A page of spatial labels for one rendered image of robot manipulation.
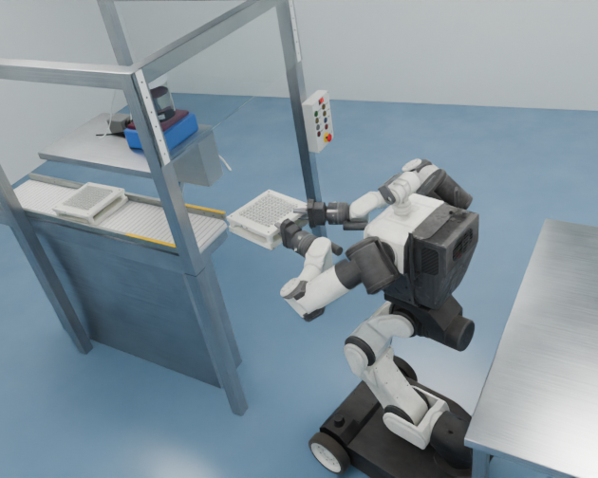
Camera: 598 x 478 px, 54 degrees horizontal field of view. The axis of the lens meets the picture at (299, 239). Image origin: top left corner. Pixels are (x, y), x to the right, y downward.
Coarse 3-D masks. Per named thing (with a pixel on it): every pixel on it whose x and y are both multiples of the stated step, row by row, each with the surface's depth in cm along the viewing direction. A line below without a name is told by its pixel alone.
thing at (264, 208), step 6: (270, 198) 239; (258, 204) 237; (264, 204) 237; (276, 204) 236; (282, 204) 235; (288, 204) 234; (252, 210) 236; (258, 210) 234; (264, 210) 233; (270, 210) 233; (276, 210) 233; (282, 210) 231; (288, 210) 232; (252, 216) 231; (258, 216) 230; (264, 216) 230; (270, 216) 229; (276, 216) 229
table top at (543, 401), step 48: (576, 240) 221; (528, 288) 204; (576, 288) 201; (528, 336) 187; (576, 336) 184; (528, 384) 172; (576, 384) 170; (480, 432) 162; (528, 432) 160; (576, 432) 158
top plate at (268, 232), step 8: (272, 192) 245; (256, 200) 242; (288, 200) 238; (296, 200) 237; (240, 208) 239; (272, 208) 235; (296, 208) 232; (232, 216) 234; (240, 216) 233; (288, 216) 228; (296, 216) 228; (240, 224) 230; (248, 224) 228; (256, 224) 227; (256, 232) 224; (264, 232) 222; (272, 232) 221
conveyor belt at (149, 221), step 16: (16, 192) 312; (32, 192) 309; (48, 192) 306; (64, 192) 304; (32, 208) 295; (48, 208) 292; (128, 208) 281; (144, 208) 279; (160, 208) 276; (112, 224) 271; (128, 224) 269; (144, 224) 267; (160, 224) 265; (192, 224) 261; (208, 224) 259; (224, 224) 260; (160, 240) 255; (208, 240) 252
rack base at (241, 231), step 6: (300, 222) 232; (306, 222) 234; (234, 228) 236; (240, 228) 235; (240, 234) 234; (246, 234) 231; (252, 234) 230; (276, 234) 228; (252, 240) 229; (258, 240) 226; (264, 240) 226; (276, 240) 224; (264, 246) 226; (270, 246) 223; (276, 246) 225
